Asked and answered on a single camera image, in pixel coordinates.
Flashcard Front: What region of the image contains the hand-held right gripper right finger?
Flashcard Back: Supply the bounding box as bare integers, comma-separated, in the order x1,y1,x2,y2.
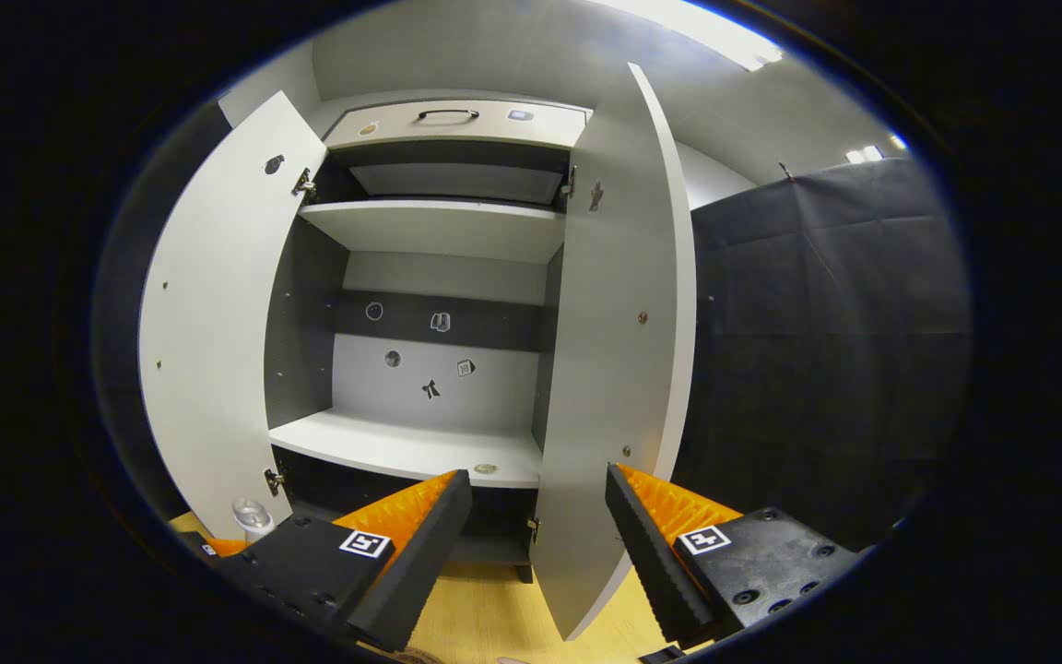
605,462,864,651

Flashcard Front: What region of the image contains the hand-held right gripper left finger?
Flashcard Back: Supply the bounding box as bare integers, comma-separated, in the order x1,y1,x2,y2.
218,468,475,654

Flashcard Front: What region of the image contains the clear bottle with green label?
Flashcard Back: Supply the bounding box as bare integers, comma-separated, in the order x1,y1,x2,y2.
230,498,276,543

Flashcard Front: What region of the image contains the white cabinet door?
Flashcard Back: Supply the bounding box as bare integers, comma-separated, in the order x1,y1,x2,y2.
137,90,329,540
528,62,698,642

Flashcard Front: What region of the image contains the white cabinet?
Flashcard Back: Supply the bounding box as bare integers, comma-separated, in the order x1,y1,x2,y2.
264,89,592,584

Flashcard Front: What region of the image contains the white cabinet shelf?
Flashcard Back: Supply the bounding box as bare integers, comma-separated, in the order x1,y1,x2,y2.
298,200,569,266

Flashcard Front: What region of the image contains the white cabinet drawer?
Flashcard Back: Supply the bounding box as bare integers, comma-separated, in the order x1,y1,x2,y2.
322,100,592,150

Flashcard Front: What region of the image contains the small ceiling light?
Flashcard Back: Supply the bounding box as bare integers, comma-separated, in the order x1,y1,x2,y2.
844,134,910,165

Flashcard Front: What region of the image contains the long ceiling light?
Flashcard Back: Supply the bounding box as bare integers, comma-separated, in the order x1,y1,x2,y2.
600,0,785,73

